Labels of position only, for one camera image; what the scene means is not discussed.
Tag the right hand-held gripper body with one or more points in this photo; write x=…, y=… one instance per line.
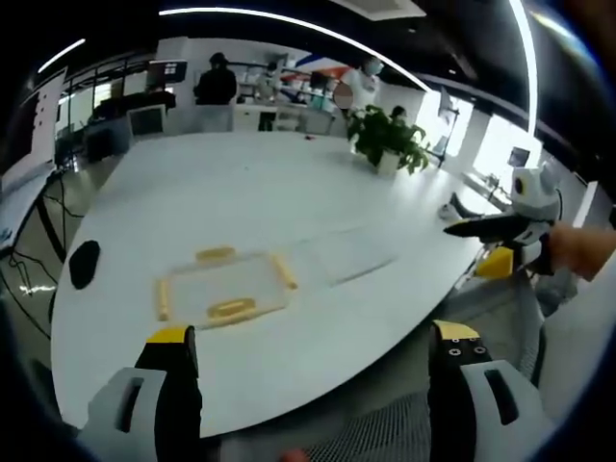
x=534, y=195

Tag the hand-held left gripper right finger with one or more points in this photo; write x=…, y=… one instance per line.
x=474, y=399

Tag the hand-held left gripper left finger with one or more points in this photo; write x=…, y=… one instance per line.
x=144, y=399

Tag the person's right hand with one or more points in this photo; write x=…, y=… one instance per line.
x=580, y=250

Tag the grey mesh office chair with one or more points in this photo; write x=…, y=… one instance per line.
x=486, y=308

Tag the green potted plant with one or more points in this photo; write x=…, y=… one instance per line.
x=387, y=139

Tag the clear lid with yellow clips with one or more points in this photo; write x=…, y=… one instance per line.
x=223, y=285

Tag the clear plastic container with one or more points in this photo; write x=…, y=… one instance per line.
x=344, y=255

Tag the black flat object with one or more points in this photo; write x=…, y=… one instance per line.
x=84, y=264

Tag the black table leg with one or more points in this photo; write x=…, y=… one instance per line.
x=50, y=216

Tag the white monitor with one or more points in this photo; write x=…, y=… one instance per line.
x=146, y=119

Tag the white board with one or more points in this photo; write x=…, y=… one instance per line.
x=45, y=120

